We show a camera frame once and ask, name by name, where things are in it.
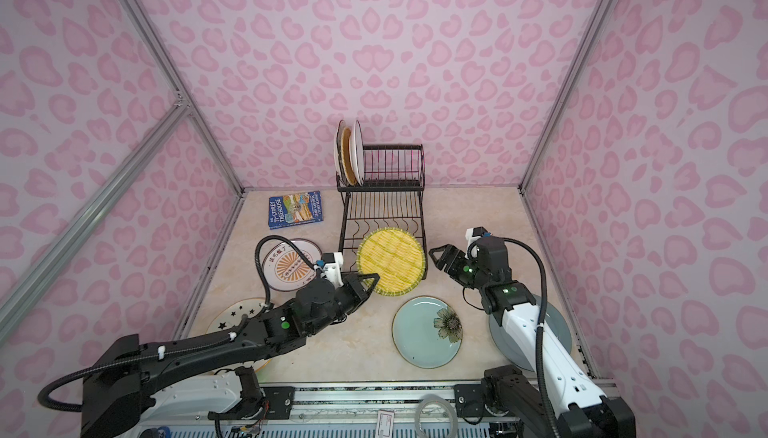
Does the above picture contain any black wire dish rack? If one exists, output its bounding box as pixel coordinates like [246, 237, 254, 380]
[336, 144, 427, 271]

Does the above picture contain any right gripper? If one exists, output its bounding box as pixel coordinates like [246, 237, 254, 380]
[428, 244, 491, 291]

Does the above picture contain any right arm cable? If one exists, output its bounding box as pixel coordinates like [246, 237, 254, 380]
[467, 236, 562, 438]

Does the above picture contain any white cable coil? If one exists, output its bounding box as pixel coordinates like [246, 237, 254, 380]
[415, 395, 460, 438]

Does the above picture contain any white plate green rim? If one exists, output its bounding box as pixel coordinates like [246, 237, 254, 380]
[350, 120, 365, 185]

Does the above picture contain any blue treehouse book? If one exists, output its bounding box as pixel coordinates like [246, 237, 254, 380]
[268, 191, 324, 230]

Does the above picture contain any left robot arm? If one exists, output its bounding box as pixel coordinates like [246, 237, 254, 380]
[80, 272, 378, 437]

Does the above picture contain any orange woven bamboo plate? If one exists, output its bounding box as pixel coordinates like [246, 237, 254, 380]
[340, 126, 357, 186]

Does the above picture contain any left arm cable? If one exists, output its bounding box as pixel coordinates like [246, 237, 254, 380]
[37, 235, 319, 413]

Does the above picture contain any cream floral plate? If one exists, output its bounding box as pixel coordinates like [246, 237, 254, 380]
[333, 120, 345, 187]

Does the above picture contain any yellow green woven plate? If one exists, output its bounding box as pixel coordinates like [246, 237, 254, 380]
[356, 227, 426, 297]

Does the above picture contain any grey blue plate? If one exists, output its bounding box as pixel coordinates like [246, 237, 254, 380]
[488, 295, 573, 372]

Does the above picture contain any star pattern cartoon plate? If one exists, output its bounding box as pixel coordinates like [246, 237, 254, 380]
[206, 297, 270, 372]

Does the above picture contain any white plate orange sunburst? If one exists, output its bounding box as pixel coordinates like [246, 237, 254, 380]
[258, 238, 322, 292]

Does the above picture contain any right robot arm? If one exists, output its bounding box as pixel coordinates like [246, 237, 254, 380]
[428, 228, 637, 437]

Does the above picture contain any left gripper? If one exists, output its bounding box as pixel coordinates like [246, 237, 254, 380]
[310, 270, 382, 338]

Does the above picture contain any mint green flower plate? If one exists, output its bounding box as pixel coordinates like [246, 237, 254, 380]
[392, 296, 464, 369]

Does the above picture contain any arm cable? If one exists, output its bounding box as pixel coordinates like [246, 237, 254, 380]
[467, 236, 562, 438]
[37, 235, 319, 413]

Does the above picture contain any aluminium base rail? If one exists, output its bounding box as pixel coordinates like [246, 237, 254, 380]
[126, 373, 518, 437]

